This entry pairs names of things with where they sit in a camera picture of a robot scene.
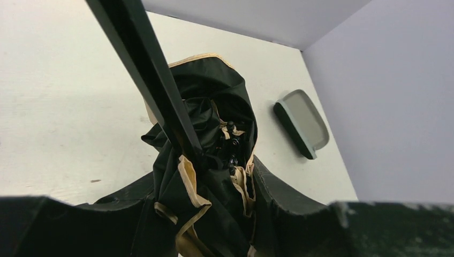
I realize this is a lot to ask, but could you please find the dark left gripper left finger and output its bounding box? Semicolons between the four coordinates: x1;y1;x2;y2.
1;173;177;256

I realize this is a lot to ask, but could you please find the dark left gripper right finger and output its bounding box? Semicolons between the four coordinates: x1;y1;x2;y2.
253;158;453;256

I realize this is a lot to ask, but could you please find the beige folding umbrella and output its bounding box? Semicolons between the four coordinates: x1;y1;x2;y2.
87;1;257;256

